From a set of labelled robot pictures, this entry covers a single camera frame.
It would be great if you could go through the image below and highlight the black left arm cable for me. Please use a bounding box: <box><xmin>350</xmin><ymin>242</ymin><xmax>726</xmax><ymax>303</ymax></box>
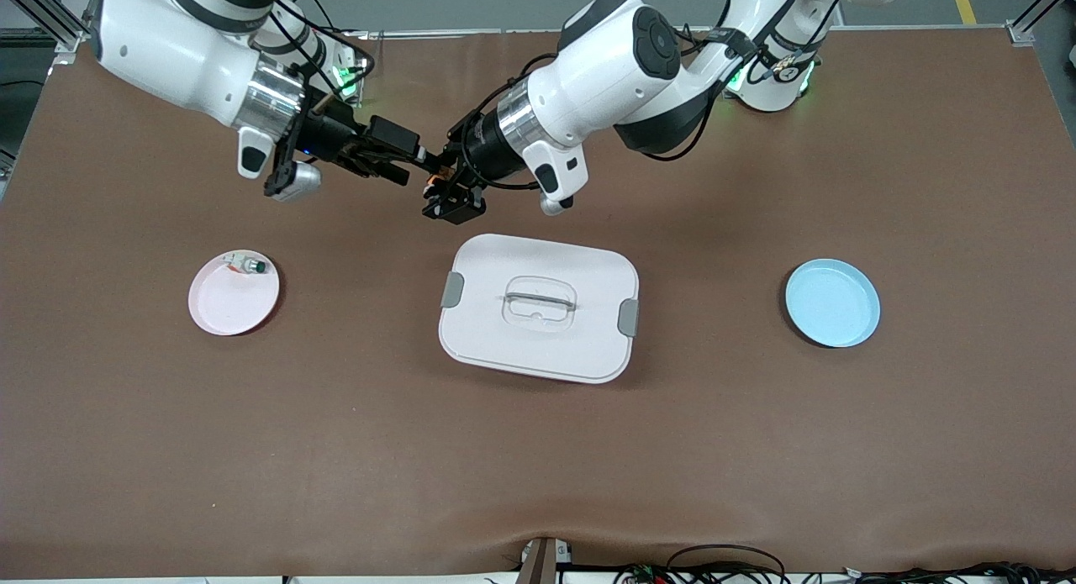
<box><xmin>647</xmin><ymin>0</ymin><xmax>850</xmax><ymax>162</ymax></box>

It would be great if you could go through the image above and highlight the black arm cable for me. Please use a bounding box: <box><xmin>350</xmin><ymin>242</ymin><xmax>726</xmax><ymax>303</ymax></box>
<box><xmin>269</xmin><ymin>0</ymin><xmax>377</xmax><ymax>93</ymax></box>
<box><xmin>647</xmin><ymin>0</ymin><xmax>850</xmax><ymax>162</ymax></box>

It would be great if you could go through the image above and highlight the black cable loop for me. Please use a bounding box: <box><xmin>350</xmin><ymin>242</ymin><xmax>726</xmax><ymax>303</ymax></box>
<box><xmin>664</xmin><ymin>544</ymin><xmax>791</xmax><ymax>584</ymax></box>

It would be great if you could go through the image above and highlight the black cable bundle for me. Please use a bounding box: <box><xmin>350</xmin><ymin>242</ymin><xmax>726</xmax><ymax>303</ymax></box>
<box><xmin>841</xmin><ymin>560</ymin><xmax>1076</xmax><ymax>584</ymax></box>

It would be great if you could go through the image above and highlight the brown table mat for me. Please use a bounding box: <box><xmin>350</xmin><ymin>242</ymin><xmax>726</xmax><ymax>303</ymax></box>
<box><xmin>0</xmin><ymin>28</ymin><xmax>1076</xmax><ymax>581</ymax></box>

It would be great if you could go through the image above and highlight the light blue round plate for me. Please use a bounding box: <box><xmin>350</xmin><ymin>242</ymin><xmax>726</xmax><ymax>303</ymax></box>
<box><xmin>785</xmin><ymin>258</ymin><xmax>881</xmax><ymax>350</ymax></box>

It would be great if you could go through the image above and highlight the aluminium frame profile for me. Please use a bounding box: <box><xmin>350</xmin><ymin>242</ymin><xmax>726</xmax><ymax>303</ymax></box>
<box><xmin>1007</xmin><ymin>0</ymin><xmax>1076</xmax><ymax>45</ymax></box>
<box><xmin>0</xmin><ymin>0</ymin><xmax>106</xmax><ymax>54</ymax></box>

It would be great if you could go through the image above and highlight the metal table edge bracket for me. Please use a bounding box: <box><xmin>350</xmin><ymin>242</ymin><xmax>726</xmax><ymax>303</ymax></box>
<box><xmin>516</xmin><ymin>536</ymin><xmax>574</xmax><ymax>584</ymax></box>

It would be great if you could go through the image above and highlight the pink box with white lid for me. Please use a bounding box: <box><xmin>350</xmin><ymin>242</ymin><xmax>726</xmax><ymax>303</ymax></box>
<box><xmin>438</xmin><ymin>234</ymin><xmax>641</xmax><ymax>385</ymax></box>

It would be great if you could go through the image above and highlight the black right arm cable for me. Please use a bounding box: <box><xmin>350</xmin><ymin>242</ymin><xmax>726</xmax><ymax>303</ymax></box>
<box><xmin>269</xmin><ymin>0</ymin><xmax>377</xmax><ymax>93</ymax></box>

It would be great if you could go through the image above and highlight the pink round plate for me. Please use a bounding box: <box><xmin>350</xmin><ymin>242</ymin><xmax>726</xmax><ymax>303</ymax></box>
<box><xmin>187</xmin><ymin>250</ymin><xmax>281</xmax><ymax>337</ymax></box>

